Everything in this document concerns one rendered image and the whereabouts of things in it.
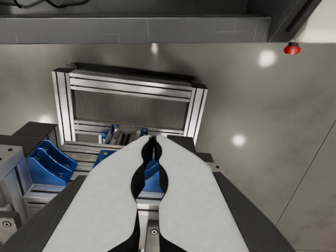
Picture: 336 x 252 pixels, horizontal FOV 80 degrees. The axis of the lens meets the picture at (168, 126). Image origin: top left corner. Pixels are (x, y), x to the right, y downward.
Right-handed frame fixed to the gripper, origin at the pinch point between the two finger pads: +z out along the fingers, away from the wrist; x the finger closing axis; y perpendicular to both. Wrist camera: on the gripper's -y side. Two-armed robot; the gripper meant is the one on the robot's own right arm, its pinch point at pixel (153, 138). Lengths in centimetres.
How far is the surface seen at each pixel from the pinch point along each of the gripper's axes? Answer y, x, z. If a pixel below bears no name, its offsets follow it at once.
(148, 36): -4.0, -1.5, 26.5
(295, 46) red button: -1, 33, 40
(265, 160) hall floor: 98, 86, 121
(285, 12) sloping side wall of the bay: -7.4, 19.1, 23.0
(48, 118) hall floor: 55, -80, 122
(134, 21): -6.4, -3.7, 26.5
